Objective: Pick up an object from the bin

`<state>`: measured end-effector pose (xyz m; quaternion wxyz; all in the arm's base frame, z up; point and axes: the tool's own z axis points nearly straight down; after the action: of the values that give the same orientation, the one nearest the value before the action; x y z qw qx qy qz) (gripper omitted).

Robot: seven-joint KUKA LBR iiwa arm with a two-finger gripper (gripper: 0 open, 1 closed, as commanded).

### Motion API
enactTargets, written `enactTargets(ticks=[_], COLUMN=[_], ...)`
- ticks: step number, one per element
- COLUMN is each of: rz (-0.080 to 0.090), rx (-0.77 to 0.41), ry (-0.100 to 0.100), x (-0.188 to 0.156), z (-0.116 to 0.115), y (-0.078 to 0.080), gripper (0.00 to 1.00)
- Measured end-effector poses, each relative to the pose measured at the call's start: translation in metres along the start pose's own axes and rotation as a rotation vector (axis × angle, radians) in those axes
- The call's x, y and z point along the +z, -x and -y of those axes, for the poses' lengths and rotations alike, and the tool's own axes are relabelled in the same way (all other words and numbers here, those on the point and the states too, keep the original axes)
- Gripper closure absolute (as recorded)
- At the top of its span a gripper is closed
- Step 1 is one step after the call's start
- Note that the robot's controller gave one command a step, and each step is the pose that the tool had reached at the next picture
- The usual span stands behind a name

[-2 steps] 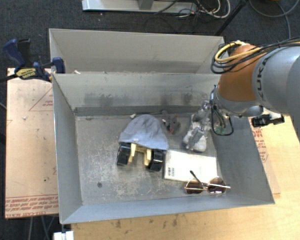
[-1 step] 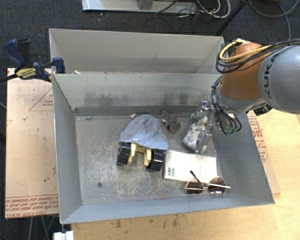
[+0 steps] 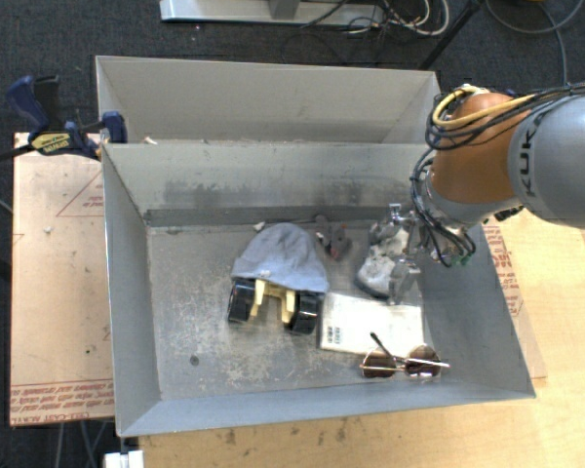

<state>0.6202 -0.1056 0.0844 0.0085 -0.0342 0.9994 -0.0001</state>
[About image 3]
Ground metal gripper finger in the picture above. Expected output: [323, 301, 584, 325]
[387, 256, 423, 306]
[385, 202, 417, 236]

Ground white crumpled cloth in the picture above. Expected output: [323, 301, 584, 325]
[354, 221, 411, 299]

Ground white paper booklet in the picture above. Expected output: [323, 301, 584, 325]
[319, 292, 426, 358]

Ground small grey toy mouse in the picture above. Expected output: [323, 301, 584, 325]
[313, 214, 353, 261]

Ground brown lens sunglasses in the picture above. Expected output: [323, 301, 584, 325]
[359, 331, 452, 380]

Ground grey-blue cloth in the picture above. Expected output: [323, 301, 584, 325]
[229, 221, 332, 295]

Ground cream toy car black wheels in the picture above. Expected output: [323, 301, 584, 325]
[226, 276, 325, 336]

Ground grey metal bin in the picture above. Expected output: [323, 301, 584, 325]
[95, 55, 538, 439]

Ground brown cardboard board red print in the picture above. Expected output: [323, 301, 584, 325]
[9, 132, 550, 428]

